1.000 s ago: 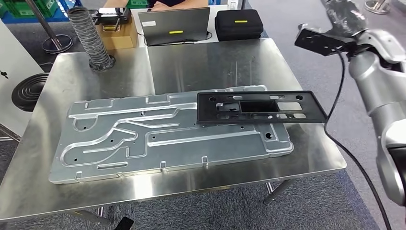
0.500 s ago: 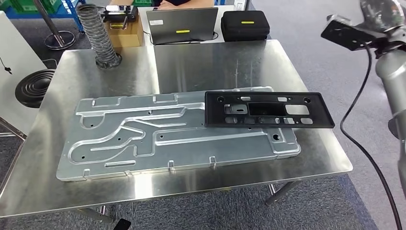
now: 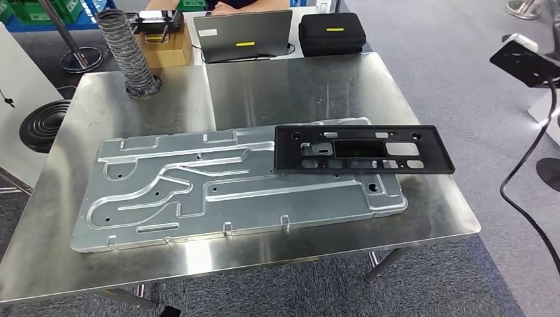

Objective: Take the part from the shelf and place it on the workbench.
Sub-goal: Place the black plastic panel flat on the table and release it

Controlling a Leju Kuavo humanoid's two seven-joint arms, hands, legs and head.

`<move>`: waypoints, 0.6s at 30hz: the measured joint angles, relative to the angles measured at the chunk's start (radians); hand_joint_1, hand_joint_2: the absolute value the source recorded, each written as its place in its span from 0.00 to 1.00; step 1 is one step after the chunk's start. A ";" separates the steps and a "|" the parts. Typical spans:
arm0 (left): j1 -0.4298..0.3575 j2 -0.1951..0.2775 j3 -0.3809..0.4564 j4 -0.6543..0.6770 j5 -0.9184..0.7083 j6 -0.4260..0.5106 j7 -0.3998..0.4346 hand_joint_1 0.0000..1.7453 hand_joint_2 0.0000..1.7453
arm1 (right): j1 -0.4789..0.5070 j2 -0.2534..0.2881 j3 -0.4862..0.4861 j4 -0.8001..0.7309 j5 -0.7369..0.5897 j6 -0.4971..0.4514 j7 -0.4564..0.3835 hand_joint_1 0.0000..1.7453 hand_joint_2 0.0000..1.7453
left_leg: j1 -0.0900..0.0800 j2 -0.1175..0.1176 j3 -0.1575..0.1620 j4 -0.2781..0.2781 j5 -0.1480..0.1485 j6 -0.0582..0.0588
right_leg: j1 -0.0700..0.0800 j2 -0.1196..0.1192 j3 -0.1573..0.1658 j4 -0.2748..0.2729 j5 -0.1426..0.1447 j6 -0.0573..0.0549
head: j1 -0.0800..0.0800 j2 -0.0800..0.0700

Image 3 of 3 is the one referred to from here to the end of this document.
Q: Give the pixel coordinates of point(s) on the chrome stanchion post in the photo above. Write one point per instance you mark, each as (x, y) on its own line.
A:
(61, 30)

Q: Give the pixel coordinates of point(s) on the person's right forearm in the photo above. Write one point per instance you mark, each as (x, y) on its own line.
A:
(162, 4)

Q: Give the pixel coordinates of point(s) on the brown cardboard box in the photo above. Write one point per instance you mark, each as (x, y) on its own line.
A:
(170, 54)

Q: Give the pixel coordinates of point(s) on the white floor box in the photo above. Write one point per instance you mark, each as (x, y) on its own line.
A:
(544, 118)

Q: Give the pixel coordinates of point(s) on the black round floor base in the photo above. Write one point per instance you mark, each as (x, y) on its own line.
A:
(550, 175)

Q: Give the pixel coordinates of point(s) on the white cabinet panel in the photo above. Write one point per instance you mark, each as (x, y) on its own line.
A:
(26, 65)

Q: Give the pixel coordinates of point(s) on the large stamped metal plate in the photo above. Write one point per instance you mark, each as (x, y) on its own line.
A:
(262, 205)

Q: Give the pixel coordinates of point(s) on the green plastic crate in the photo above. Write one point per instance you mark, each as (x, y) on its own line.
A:
(39, 11)
(191, 4)

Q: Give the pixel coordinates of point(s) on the small white cup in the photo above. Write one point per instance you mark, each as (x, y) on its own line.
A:
(322, 6)

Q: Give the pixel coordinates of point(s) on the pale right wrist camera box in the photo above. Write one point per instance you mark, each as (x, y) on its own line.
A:
(520, 41)

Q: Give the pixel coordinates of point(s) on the blue metal cart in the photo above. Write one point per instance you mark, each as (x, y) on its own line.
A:
(98, 6)

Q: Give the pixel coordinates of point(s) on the chrome round floor base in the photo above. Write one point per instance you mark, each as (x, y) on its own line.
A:
(523, 8)

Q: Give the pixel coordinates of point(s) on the person's left forearm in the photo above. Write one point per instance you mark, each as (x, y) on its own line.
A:
(267, 4)

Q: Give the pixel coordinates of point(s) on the person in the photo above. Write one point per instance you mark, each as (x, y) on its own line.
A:
(232, 1)

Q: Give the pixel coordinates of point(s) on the black zip case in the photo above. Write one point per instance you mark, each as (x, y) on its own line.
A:
(332, 39)

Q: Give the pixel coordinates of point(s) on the grey laptop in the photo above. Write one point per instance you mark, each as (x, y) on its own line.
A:
(243, 30)

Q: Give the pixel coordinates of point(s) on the stainless steel workbench table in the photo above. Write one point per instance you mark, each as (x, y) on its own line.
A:
(306, 87)

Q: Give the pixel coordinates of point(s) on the black plastic plate bracket part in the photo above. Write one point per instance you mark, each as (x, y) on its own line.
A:
(363, 168)

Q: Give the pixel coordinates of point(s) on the person's left hand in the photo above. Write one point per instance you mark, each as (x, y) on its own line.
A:
(225, 8)

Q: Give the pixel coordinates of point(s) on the black round stool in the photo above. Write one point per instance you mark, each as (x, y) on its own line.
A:
(43, 127)

